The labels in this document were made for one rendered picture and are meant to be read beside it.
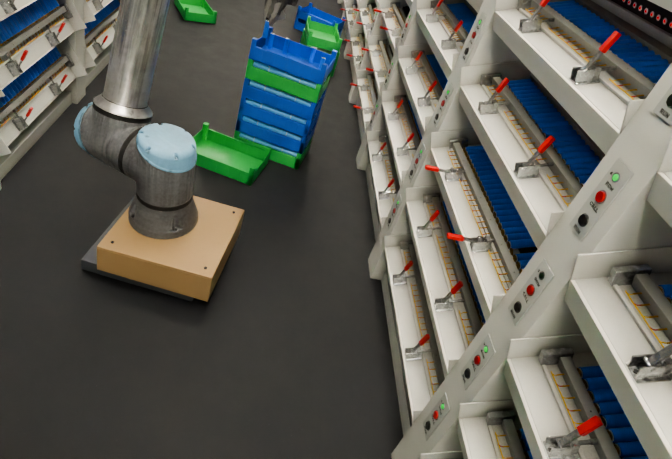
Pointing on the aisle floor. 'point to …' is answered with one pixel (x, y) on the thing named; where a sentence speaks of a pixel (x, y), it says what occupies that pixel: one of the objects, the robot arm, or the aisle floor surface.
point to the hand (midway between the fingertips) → (267, 20)
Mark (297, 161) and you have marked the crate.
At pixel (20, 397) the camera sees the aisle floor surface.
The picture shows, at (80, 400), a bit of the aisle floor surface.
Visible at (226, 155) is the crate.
